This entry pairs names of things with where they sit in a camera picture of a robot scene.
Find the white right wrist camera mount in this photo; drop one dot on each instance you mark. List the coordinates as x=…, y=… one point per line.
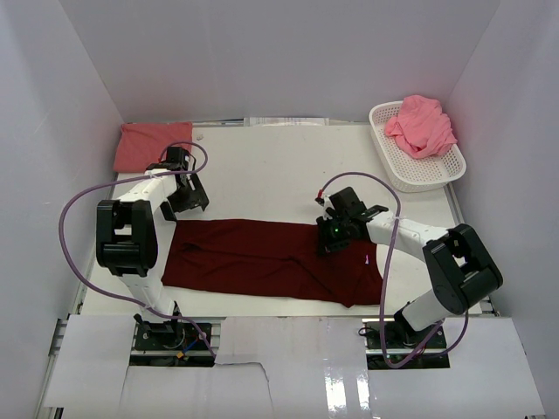
x=327, y=208

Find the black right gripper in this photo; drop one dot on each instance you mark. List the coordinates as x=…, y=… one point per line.
x=326, y=244

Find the folded salmon t-shirt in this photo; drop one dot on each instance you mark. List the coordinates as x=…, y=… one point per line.
x=141, y=144

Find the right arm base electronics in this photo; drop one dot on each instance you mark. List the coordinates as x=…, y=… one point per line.
x=399, y=344

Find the dark red t-shirt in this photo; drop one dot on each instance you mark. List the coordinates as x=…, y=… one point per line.
x=269, y=259

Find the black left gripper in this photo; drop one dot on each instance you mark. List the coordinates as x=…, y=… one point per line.
x=196, y=198

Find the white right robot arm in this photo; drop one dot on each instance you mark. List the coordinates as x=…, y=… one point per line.
x=460, y=268

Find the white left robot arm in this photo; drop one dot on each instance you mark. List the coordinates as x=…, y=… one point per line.
x=126, y=233

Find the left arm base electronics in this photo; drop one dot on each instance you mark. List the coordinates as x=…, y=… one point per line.
x=172, y=343

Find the crumpled pink t-shirt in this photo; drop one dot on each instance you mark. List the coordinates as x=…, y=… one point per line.
x=421, y=129

